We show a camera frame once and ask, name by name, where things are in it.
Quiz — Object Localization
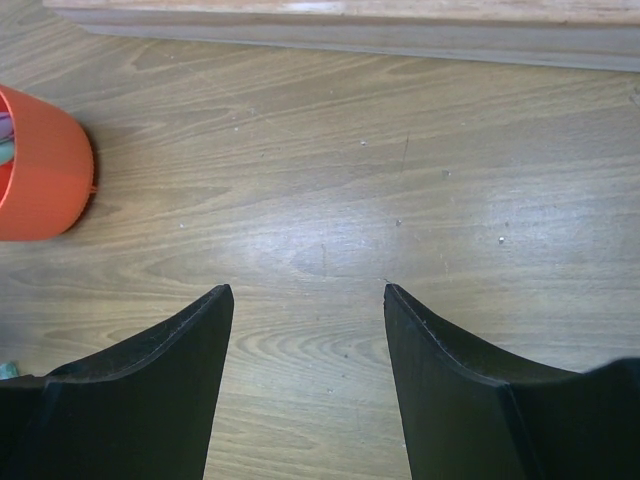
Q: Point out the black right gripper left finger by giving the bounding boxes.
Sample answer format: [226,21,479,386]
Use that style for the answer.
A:
[1,285,234,479]

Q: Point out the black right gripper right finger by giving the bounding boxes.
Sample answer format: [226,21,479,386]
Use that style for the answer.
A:
[384,284,639,479]

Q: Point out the orange round desk organizer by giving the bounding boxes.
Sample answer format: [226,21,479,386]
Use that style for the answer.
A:
[1,85,94,242]

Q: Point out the green blue highlighter pen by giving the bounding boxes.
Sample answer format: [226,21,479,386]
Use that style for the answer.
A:
[0,139,15,165]

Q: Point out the purple highlighter pen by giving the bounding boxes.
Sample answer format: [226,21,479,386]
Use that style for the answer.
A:
[0,112,14,142]

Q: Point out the teal folded cloth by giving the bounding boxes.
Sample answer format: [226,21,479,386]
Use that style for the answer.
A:
[0,362,20,380]

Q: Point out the wooden clothes rack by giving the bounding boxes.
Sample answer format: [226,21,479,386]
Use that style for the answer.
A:
[45,0,639,72]

